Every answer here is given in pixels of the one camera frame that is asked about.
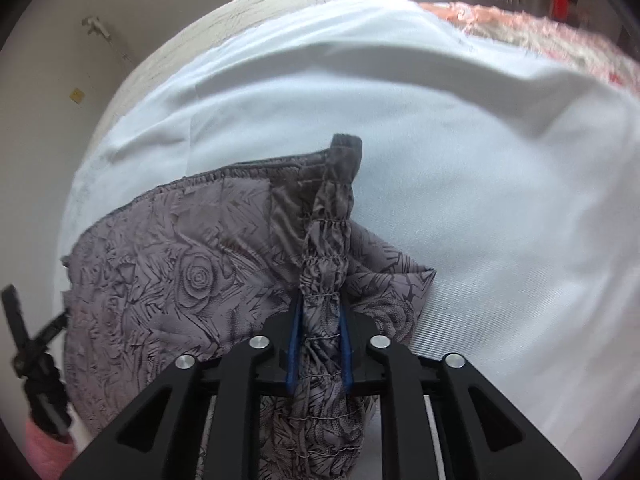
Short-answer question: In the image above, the grey quilted rose-pattern jacket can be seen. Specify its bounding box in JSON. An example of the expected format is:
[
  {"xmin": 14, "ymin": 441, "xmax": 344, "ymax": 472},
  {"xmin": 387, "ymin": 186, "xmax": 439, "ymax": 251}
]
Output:
[{"xmin": 63, "ymin": 134, "xmax": 435, "ymax": 479}]

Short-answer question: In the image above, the pink checked cloth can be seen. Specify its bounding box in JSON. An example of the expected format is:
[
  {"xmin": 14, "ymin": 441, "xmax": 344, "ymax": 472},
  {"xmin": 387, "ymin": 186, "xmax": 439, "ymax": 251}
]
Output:
[{"xmin": 25, "ymin": 418, "xmax": 77, "ymax": 480}]

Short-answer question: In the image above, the wall pipe fitting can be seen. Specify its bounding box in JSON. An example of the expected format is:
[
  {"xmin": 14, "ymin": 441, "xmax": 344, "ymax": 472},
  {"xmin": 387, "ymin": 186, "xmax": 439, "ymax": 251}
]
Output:
[{"xmin": 81, "ymin": 16, "xmax": 112, "ymax": 41}]

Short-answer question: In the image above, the yellow wall socket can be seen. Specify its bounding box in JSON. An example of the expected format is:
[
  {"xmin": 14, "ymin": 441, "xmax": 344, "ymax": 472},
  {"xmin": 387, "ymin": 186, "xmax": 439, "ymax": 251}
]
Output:
[{"xmin": 70, "ymin": 88, "xmax": 85, "ymax": 104}]

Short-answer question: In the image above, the white embroidered bed sheet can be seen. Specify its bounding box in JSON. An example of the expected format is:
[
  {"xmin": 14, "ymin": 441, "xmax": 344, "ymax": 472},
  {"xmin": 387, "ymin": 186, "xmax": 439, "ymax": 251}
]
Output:
[{"xmin": 58, "ymin": 0, "xmax": 639, "ymax": 479}]

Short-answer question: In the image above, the pink floral quilt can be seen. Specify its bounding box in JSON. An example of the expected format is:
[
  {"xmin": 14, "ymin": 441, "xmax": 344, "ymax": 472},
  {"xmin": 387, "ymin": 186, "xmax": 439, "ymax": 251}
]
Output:
[{"xmin": 420, "ymin": 2, "xmax": 639, "ymax": 96}]

